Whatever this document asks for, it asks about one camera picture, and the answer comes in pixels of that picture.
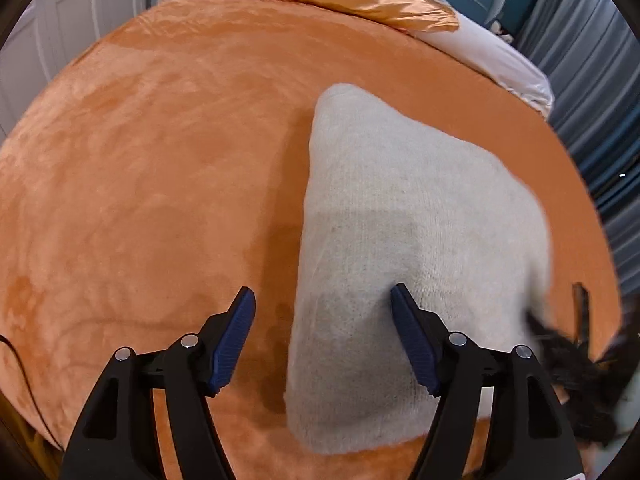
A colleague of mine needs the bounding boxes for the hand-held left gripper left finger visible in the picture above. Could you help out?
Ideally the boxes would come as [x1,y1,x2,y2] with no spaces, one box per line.
[62,286,257,480]

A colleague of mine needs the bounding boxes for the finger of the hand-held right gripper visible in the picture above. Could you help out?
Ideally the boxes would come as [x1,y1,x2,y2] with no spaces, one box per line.
[524,309,583,361]

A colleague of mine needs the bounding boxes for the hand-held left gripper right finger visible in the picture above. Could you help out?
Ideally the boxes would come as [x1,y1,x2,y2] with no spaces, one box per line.
[390,283,583,480]

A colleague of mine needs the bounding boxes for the beige sweater with black hearts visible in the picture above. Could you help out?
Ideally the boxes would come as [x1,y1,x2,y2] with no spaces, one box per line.
[284,82,556,453]

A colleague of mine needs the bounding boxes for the orange fleece blanket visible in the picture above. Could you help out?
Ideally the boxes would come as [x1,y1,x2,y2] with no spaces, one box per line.
[0,0,623,480]

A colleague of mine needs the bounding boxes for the blue-grey curtain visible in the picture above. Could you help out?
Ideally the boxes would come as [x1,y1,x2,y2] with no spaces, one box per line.
[515,0,640,311]

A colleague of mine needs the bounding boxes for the small plush toy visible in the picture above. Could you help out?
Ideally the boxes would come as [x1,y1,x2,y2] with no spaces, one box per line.
[489,19,516,43]

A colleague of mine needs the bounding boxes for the white wardrobe doors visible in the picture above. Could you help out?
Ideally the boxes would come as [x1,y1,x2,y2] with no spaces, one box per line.
[0,0,176,136]

